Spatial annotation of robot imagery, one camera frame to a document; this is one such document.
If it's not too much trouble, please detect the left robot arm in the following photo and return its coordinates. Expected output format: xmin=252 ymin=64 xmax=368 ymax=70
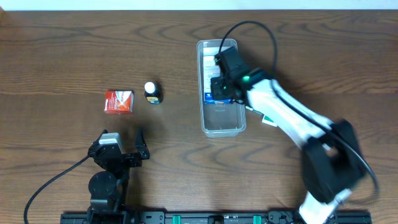
xmin=84 ymin=129 xmax=185 ymax=223

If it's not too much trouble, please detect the white green medicine box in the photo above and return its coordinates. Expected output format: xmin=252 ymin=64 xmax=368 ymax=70
xmin=245 ymin=106 xmax=277 ymax=127

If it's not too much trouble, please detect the blue medicine box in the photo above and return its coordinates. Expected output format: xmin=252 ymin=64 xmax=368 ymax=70
xmin=202 ymin=54 xmax=233 ymax=105

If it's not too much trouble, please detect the red orange medicine box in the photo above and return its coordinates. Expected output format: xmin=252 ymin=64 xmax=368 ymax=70
xmin=104 ymin=90 xmax=134 ymax=114

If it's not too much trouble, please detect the dark bottle white cap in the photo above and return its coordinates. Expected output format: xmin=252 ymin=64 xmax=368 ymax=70
xmin=144 ymin=82 xmax=163 ymax=105

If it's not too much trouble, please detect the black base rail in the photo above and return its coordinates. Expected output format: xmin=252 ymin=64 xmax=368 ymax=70
xmin=60 ymin=210 xmax=373 ymax=224

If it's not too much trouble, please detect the clear plastic container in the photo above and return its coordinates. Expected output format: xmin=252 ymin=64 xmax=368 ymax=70
xmin=197 ymin=39 xmax=246 ymax=138

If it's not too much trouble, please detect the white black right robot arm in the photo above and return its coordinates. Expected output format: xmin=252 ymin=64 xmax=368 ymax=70
xmin=211 ymin=68 xmax=371 ymax=223

